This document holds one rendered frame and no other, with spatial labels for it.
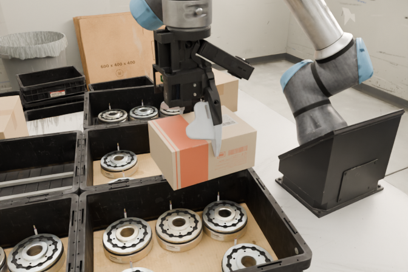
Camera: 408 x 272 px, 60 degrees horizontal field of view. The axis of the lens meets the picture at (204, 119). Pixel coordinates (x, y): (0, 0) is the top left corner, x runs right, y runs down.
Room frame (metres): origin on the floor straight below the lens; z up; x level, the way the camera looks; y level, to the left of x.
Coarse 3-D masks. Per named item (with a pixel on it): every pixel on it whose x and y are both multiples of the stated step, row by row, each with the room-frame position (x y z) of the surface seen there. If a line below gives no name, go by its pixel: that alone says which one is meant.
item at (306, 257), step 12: (252, 168) 0.70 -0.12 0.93; (156, 180) 0.65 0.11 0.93; (84, 192) 0.61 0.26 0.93; (96, 192) 0.61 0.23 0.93; (108, 192) 0.62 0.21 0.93; (264, 192) 0.61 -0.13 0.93; (84, 204) 0.57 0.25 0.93; (276, 204) 0.57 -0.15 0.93; (84, 216) 0.54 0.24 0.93; (84, 228) 0.50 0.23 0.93; (288, 228) 0.50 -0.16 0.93; (84, 240) 0.47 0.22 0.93; (300, 240) 0.47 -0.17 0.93; (84, 252) 0.45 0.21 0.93; (84, 264) 0.42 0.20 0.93; (264, 264) 0.42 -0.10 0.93; (276, 264) 0.42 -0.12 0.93; (288, 264) 0.42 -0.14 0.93; (300, 264) 0.43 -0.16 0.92
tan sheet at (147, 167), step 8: (144, 160) 0.89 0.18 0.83; (152, 160) 0.89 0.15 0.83; (96, 168) 0.85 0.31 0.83; (144, 168) 0.85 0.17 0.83; (152, 168) 0.85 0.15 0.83; (96, 176) 0.81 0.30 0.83; (104, 176) 0.81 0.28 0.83; (136, 176) 0.81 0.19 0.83; (144, 176) 0.81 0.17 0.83; (96, 184) 0.77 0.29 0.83
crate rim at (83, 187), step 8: (96, 128) 0.91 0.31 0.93; (104, 128) 0.91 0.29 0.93; (112, 128) 0.91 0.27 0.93; (120, 128) 0.92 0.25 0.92; (80, 176) 0.67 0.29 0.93; (152, 176) 0.67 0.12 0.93; (160, 176) 0.67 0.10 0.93; (80, 184) 0.64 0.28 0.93; (104, 184) 0.64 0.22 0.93; (112, 184) 0.64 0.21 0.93; (120, 184) 0.64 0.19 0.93
